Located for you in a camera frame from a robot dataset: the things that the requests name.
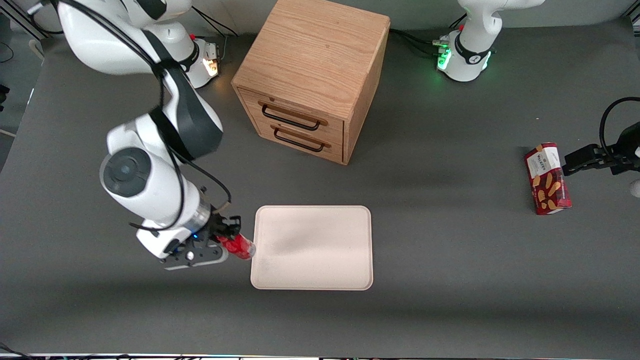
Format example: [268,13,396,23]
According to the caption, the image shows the long black drawer handle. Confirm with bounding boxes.
[258,100,330,132]

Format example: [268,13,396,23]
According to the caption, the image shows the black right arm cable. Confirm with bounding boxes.
[58,0,234,234]

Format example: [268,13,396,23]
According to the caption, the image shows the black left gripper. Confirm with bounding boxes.
[562,122,640,177]

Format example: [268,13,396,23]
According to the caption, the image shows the black left base cables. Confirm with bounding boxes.
[388,14,468,57]

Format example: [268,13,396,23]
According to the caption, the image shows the aluminium frame rail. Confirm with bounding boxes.
[0,4,52,37]

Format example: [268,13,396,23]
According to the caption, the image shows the red coke bottle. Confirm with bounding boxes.
[216,232,257,261]

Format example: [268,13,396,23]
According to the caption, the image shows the black right base cables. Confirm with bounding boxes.
[192,6,240,38]

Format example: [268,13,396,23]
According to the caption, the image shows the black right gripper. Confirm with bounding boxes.
[196,212,243,252]

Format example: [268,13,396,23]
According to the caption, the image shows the short black drawer handle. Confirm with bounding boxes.
[270,125,333,153]

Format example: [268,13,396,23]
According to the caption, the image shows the oak wooden drawer cabinet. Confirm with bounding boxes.
[231,0,391,166]

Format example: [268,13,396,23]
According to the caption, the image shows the black base cables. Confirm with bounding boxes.
[388,14,468,57]
[192,6,240,38]

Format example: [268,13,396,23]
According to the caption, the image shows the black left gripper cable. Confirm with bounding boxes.
[598,96,640,154]

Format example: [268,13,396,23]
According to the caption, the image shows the cream rectangular tray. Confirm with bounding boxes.
[250,205,375,291]

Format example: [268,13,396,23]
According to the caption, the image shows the red cookie box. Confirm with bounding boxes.
[523,142,574,216]

